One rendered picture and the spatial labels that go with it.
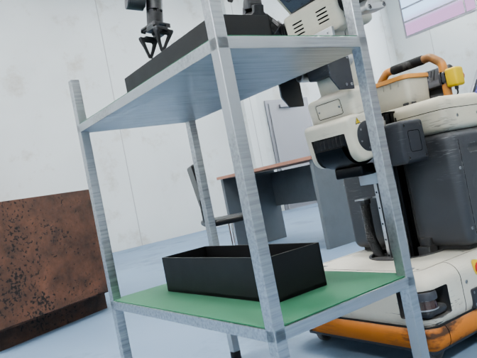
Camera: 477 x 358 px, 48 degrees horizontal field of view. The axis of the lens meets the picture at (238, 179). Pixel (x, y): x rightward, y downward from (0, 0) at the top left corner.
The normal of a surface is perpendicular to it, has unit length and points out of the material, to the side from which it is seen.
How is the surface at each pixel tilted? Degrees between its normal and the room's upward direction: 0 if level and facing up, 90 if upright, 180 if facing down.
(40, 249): 90
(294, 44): 90
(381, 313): 90
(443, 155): 90
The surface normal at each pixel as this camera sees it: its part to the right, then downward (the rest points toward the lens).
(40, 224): 0.84, -0.17
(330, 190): 0.56, -0.12
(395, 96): -0.80, 0.19
